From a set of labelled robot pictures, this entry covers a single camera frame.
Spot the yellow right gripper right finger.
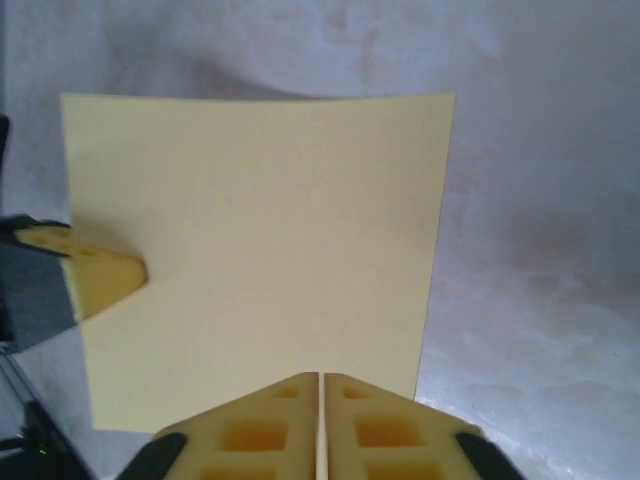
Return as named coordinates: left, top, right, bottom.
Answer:
left=323, top=372, right=522, bottom=480

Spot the yellow square paper sheet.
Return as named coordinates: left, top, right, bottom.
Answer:
left=59, top=92, right=457, bottom=434

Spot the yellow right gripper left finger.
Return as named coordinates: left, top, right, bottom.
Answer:
left=117, top=372, right=320, bottom=480

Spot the long aluminium mounting rail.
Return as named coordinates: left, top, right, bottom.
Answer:
left=0, top=347, right=99, bottom=480

